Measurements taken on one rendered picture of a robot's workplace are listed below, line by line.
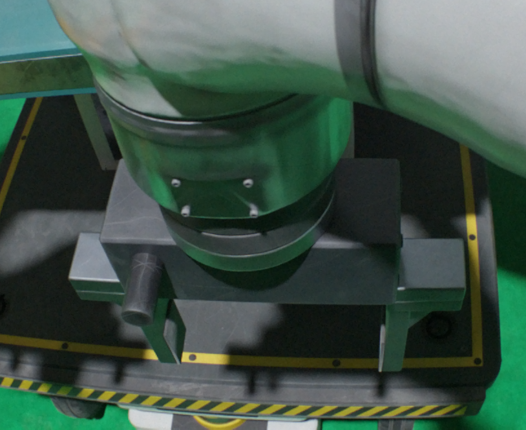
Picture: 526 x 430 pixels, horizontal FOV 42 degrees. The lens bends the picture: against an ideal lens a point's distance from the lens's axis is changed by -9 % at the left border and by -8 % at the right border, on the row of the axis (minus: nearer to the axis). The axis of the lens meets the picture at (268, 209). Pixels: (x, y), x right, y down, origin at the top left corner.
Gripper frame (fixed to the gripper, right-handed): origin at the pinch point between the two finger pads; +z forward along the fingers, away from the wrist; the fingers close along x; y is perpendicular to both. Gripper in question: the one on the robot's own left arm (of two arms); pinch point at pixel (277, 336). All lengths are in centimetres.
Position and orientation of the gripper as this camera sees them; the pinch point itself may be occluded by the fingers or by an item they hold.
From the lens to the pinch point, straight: 43.5
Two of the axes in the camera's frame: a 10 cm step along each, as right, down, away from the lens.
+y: -0.9, 8.0, -5.9
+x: 9.9, 0.1, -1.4
